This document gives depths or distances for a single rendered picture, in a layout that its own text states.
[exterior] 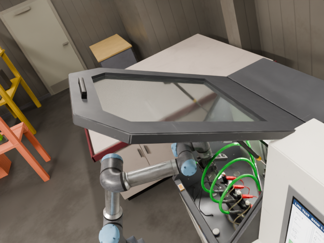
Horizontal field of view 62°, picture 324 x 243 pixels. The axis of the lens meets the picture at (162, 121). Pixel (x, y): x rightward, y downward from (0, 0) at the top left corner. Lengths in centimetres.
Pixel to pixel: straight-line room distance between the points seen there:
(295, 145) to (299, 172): 12
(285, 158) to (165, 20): 403
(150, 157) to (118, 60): 315
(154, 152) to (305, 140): 206
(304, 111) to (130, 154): 195
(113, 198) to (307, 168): 101
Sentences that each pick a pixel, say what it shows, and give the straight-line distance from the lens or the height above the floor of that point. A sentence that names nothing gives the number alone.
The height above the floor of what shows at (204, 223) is 95.
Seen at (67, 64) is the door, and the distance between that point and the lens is 742.
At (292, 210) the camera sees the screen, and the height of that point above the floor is 135.
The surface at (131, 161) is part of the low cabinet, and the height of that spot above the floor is 55.
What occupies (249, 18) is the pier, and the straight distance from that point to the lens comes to 382.
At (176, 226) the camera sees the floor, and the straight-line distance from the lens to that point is 292.
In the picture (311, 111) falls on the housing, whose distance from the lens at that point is 137.
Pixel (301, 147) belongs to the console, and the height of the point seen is 155.
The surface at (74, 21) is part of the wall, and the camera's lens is 729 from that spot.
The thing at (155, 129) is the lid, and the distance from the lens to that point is 88.
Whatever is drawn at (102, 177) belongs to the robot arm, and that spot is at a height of 150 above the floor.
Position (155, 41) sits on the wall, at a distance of 485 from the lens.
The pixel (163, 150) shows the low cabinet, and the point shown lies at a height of 46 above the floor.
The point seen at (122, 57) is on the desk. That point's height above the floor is 64.
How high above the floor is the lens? 233
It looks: 32 degrees down
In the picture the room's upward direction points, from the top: 23 degrees counter-clockwise
